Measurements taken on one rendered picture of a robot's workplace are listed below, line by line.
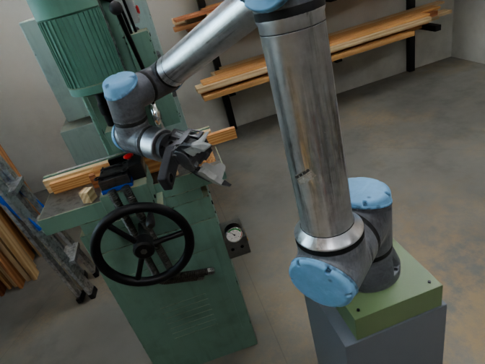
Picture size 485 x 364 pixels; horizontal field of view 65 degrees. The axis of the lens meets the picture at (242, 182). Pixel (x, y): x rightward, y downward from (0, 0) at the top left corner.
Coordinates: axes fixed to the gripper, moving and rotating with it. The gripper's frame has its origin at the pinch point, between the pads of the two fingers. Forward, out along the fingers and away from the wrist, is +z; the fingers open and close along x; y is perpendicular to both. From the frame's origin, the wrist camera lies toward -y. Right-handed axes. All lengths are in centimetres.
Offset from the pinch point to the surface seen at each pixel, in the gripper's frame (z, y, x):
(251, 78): -127, 170, 124
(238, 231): -10.8, 3.3, 41.0
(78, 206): -50, -19, 15
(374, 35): -51, 252, 134
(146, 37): -55, 39, -6
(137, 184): -29.2, -7.0, 9.5
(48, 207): -61, -23, 15
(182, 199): -27.0, 1.0, 27.0
